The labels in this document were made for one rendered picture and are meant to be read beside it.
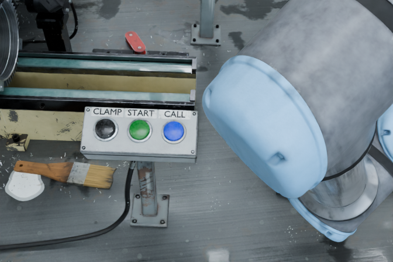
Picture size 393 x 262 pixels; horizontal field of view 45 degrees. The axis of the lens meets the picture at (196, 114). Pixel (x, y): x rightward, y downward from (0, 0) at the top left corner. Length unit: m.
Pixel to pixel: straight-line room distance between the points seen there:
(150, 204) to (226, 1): 0.72
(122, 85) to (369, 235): 0.58
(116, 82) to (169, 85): 0.11
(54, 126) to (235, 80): 0.71
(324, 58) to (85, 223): 0.68
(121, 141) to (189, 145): 0.10
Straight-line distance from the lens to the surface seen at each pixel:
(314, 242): 0.92
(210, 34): 1.25
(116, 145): 0.69
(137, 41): 1.23
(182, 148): 0.69
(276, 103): 0.33
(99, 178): 0.97
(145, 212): 0.91
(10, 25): 1.05
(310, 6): 0.36
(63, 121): 1.00
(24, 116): 1.01
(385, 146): 0.74
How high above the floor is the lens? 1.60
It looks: 48 degrees down
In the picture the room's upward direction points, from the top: 2 degrees clockwise
